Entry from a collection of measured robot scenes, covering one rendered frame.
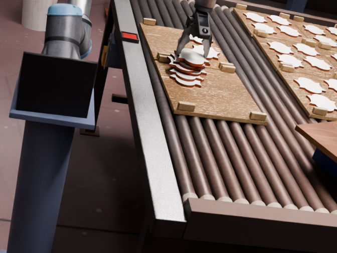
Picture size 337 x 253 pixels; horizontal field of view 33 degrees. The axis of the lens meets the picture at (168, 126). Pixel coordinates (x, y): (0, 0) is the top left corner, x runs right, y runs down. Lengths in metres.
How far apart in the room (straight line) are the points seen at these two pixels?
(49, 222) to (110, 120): 1.65
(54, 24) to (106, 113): 1.93
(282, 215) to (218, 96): 0.71
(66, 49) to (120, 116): 1.97
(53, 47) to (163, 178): 0.59
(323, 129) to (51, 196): 0.97
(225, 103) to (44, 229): 0.81
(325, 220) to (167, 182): 0.44
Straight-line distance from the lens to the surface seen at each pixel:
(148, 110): 1.94
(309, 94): 2.44
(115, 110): 3.87
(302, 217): 1.60
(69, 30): 1.93
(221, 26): 3.01
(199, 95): 2.10
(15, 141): 3.35
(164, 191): 1.56
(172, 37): 2.59
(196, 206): 1.48
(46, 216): 2.16
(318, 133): 1.87
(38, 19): 4.88
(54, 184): 2.08
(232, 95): 2.19
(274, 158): 1.90
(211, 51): 2.52
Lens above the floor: 1.78
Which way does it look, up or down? 28 degrees down
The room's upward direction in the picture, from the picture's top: 16 degrees clockwise
